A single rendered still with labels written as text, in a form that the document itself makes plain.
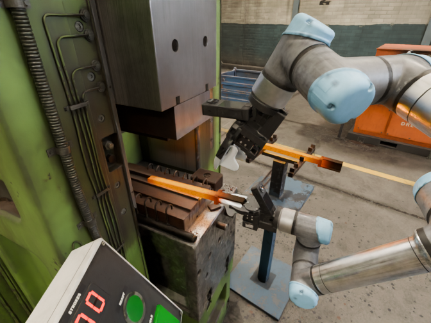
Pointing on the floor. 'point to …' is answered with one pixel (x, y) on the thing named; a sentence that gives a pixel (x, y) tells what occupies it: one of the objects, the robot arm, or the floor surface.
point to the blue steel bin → (238, 84)
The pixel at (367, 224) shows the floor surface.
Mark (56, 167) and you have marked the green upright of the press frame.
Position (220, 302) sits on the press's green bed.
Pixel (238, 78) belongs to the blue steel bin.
